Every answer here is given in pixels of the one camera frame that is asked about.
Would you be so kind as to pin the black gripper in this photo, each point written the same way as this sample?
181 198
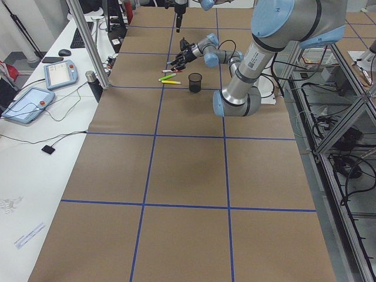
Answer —
190 52
180 6

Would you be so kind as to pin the green highlighter pen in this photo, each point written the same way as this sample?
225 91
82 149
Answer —
171 75

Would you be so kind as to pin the red marker pen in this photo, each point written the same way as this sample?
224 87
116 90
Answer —
171 71

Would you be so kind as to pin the yellow highlighter pen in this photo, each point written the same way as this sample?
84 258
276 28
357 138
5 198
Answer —
171 82

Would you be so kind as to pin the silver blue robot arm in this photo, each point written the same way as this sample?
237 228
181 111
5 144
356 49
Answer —
208 4
274 24

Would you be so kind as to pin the black mesh pen cup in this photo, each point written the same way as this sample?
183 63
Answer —
195 82

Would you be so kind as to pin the black water bottle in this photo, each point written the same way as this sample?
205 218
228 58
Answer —
94 84

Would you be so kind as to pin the black keyboard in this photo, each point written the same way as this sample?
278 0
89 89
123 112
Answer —
77 40

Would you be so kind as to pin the black computer mouse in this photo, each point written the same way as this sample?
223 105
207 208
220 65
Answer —
64 52

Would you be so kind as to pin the far teach pendant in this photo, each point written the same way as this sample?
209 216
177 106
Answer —
60 74

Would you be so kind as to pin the teach pendant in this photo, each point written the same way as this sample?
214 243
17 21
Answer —
60 74
29 105

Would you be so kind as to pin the near teach pendant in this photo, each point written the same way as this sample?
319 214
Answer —
29 105

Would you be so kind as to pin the small black square pad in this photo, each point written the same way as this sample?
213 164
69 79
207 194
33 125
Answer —
48 149

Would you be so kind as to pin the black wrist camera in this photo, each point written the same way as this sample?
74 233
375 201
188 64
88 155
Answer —
185 45

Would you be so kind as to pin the aluminium frame post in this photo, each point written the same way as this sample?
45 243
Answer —
78 15

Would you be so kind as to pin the white camera stand column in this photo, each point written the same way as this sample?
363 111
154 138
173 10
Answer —
266 86

